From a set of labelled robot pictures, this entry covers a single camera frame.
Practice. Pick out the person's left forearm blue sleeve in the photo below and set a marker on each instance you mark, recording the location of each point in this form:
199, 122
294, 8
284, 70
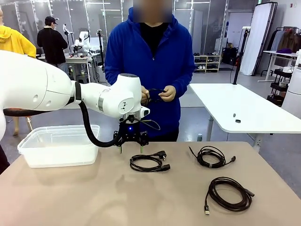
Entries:
185, 84

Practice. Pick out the grey workbench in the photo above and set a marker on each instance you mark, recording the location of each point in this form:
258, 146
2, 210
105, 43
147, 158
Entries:
77, 58

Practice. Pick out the black utility cart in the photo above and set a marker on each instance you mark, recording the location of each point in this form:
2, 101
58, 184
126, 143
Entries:
278, 73

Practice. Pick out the person's left hand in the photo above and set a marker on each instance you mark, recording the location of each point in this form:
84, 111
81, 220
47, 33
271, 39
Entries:
168, 93

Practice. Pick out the person in black with cap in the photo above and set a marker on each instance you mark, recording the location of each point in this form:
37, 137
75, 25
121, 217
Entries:
51, 44

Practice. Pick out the black tripod pole with light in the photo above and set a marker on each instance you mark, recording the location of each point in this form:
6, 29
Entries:
238, 63

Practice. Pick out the white folding screen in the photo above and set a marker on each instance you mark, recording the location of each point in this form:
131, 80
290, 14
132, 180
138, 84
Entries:
256, 35

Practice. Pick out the wooden shoe rack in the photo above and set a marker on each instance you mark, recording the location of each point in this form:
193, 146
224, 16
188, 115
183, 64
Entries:
207, 63

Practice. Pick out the clear plastic storage container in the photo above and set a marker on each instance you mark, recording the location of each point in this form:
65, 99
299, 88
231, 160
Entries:
58, 160

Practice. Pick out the small grey floor cylinder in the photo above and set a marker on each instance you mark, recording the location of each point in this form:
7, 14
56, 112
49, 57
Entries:
200, 137

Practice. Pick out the black camera tripod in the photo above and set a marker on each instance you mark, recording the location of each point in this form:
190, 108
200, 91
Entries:
101, 47

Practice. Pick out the grey step stool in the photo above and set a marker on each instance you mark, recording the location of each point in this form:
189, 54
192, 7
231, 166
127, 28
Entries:
82, 77

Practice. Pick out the black bags pile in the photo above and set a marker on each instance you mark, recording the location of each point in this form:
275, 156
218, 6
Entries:
229, 55

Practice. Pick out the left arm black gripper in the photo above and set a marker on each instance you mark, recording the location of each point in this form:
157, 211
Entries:
129, 133

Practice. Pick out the person's right hand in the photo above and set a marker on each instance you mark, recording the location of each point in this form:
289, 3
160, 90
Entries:
145, 95

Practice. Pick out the white desk with thin legs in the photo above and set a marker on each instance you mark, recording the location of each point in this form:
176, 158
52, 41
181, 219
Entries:
279, 53

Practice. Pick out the purple fabric item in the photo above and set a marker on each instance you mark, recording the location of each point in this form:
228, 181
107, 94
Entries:
284, 50

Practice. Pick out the white table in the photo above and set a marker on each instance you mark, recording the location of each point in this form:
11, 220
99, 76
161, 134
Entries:
247, 106

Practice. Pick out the person in blue hoodie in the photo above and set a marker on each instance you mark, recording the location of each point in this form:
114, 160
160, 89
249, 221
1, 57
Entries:
141, 58

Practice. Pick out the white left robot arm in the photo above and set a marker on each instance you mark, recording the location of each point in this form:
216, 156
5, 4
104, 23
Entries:
28, 80

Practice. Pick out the clothes rack with garments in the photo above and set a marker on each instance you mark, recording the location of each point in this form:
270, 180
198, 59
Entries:
287, 40

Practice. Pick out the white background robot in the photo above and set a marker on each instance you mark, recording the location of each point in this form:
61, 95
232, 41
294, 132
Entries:
84, 40

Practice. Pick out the stand with white device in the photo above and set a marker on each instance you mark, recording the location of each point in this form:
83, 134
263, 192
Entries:
66, 30

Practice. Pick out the person in yellow hoodie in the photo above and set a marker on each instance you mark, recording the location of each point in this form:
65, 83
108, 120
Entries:
11, 42

